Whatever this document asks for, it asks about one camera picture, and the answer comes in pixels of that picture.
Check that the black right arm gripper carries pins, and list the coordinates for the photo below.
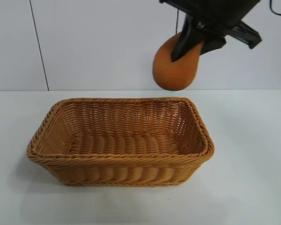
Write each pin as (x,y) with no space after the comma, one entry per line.
(213,14)

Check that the bumpy orange fruit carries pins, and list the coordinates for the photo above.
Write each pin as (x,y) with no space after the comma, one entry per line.
(175,75)

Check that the woven wicker basket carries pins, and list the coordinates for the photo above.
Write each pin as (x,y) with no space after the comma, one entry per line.
(121,145)

